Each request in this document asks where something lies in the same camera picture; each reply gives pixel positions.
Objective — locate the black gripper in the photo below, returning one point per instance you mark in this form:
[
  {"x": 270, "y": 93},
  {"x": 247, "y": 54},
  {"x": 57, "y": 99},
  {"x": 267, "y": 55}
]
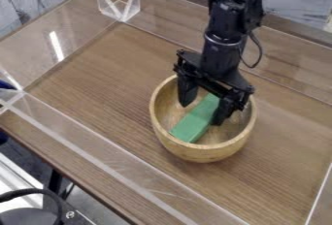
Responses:
[{"x": 213, "y": 70}]

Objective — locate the green rectangular block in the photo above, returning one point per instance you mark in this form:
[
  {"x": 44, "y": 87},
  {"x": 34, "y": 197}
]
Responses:
[{"x": 194, "y": 123}]

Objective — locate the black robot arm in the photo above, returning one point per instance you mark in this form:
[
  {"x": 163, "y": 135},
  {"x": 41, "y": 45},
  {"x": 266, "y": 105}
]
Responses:
[{"x": 234, "y": 18}]

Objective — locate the brown wooden bowl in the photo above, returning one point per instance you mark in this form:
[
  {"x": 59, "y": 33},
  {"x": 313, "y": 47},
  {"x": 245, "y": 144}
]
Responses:
[{"x": 221, "y": 140}]

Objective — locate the black table leg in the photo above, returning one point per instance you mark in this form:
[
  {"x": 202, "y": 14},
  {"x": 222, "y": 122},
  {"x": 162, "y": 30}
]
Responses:
[{"x": 55, "y": 182}]

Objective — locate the blue object at left edge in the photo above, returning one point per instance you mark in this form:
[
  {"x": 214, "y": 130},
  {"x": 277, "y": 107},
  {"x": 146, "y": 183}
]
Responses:
[{"x": 5, "y": 85}]

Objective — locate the clear acrylic corner bracket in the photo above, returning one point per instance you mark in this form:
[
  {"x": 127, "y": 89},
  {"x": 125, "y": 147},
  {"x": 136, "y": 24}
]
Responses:
[{"x": 119, "y": 10}]

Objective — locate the grey metal base plate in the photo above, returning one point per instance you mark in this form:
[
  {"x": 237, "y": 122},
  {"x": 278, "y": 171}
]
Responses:
[{"x": 44, "y": 216}]

